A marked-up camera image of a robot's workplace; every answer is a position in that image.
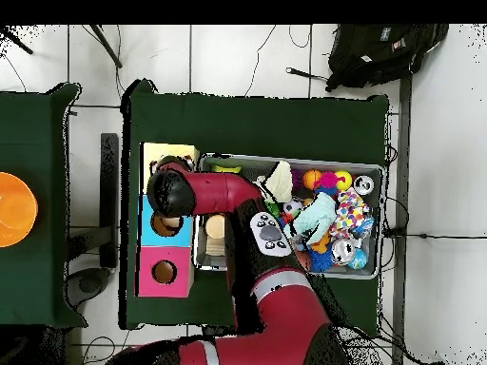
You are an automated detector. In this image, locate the white patterned cloth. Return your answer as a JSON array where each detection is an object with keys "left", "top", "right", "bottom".
[{"left": 151, "top": 155, "right": 193, "bottom": 172}]

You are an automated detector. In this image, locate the wooden box with three holes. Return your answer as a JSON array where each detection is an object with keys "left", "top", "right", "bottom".
[{"left": 136, "top": 142, "right": 201, "bottom": 299}]

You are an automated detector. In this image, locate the clear mesh bin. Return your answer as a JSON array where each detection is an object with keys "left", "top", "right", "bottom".
[{"left": 192, "top": 154, "right": 386, "bottom": 281}]

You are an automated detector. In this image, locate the tan round wooden block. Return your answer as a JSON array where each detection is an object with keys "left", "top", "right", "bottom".
[{"left": 205, "top": 214, "right": 228, "bottom": 240}]

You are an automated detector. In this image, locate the cream yellow cloth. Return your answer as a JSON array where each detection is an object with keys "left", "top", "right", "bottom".
[{"left": 263, "top": 160, "right": 295, "bottom": 204}]

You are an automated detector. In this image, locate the small soccer ball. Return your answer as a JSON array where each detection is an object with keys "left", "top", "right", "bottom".
[{"left": 282, "top": 199, "right": 305, "bottom": 218}]

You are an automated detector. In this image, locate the small orange basketball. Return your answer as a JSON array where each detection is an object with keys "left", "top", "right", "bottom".
[{"left": 302, "top": 168, "right": 324, "bottom": 191}]

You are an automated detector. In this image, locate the mint green cloth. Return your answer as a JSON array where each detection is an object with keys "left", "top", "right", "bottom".
[{"left": 290, "top": 191, "right": 338, "bottom": 244}]

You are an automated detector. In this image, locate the pink spiky ball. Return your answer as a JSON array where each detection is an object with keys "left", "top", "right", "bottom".
[{"left": 315, "top": 171, "right": 340, "bottom": 191}]

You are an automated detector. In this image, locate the polka-dot cloth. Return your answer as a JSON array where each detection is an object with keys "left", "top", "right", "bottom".
[{"left": 330, "top": 189, "right": 374, "bottom": 239}]

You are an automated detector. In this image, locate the silver drink can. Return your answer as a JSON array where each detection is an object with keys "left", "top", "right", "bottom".
[{"left": 330, "top": 239, "right": 358, "bottom": 266}]

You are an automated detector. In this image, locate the grey round base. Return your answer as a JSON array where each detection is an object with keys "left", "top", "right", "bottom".
[{"left": 67, "top": 267, "right": 111, "bottom": 309}]

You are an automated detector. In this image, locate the black backpack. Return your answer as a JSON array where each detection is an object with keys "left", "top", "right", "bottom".
[{"left": 325, "top": 24, "right": 450, "bottom": 92}]

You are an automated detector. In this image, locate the black tripod leg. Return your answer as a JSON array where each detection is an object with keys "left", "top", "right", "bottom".
[
  {"left": 0, "top": 26, "right": 35, "bottom": 56},
  {"left": 89, "top": 24, "right": 123, "bottom": 69}
]

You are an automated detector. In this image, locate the dark green side tablecloth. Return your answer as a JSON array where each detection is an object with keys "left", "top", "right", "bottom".
[{"left": 0, "top": 82, "right": 87, "bottom": 328}]

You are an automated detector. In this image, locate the orange plastic bowl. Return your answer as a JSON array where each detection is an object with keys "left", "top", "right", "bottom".
[{"left": 0, "top": 172, "right": 39, "bottom": 248}]

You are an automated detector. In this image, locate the black cable with plug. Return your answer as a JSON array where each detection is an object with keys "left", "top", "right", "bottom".
[{"left": 285, "top": 67, "right": 330, "bottom": 84}]

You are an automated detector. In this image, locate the thin black floor cable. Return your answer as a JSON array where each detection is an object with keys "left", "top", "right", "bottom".
[{"left": 243, "top": 24, "right": 279, "bottom": 98}]

